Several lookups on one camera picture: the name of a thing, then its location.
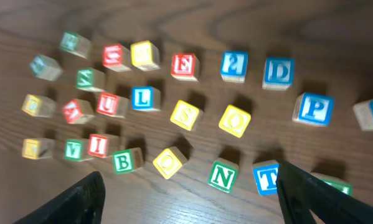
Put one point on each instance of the blue 5 block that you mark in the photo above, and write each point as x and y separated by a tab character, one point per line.
364	114

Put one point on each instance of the blue P block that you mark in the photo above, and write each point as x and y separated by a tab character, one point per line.
313	109

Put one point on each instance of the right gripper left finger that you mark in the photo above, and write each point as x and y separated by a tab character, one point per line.
83	202

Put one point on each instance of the yellow o block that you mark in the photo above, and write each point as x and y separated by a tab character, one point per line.
169	161
234	121

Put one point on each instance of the blue 2 block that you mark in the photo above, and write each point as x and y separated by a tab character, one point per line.
234	66

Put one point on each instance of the yellow block top row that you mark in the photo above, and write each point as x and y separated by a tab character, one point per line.
145	56

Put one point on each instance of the green V block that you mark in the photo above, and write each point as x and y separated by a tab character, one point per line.
77	150

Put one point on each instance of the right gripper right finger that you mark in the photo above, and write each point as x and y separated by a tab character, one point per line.
302	195

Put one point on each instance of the red E block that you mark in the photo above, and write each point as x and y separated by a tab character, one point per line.
185	67

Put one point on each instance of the blue D block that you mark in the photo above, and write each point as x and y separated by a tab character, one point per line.
278	73

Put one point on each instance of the blue T block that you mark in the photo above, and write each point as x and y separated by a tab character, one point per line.
265	176

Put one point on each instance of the yellow C block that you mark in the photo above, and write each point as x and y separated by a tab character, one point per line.
39	106

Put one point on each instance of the yellow O block lower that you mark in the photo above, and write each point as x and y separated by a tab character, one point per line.
169	161

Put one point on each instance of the green N block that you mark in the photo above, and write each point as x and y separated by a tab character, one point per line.
223	175

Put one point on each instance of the red A block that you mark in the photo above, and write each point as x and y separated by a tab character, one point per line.
78	111

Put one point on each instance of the yellow K block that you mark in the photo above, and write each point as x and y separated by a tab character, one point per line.
38	148

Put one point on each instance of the yellow S block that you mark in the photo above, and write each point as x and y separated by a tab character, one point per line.
185	115

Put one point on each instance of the red I block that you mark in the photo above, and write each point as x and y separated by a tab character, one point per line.
103	145

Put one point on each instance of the blue L block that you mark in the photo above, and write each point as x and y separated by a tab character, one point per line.
145	98

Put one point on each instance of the green L block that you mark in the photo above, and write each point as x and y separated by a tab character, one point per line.
46	68

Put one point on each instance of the green B block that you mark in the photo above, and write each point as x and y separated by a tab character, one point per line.
127	160

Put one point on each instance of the green Z block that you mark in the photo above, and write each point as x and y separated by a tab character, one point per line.
90	79

